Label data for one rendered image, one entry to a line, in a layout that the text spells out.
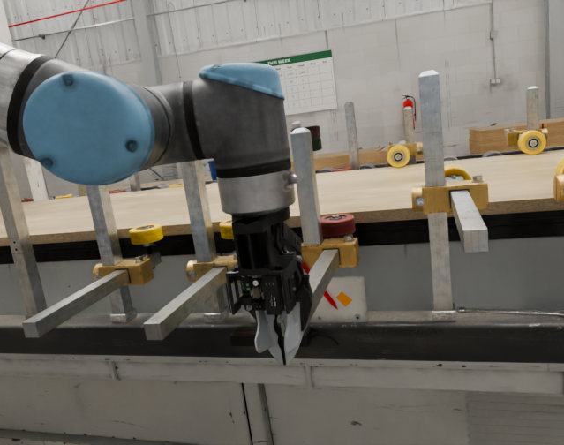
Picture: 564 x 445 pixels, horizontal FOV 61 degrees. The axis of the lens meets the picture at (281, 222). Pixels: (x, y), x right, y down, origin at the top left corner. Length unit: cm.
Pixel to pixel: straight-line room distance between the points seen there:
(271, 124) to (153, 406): 129
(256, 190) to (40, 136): 23
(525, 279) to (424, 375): 33
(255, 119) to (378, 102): 756
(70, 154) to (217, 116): 18
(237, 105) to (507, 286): 88
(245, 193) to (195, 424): 120
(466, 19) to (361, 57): 161
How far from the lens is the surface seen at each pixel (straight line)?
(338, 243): 99
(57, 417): 195
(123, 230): 137
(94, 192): 119
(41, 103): 42
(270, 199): 54
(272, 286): 56
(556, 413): 145
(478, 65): 825
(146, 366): 132
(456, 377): 112
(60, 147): 42
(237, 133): 53
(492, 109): 828
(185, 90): 55
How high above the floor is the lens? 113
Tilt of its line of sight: 12 degrees down
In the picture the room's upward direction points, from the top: 8 degrees counter-clockwise
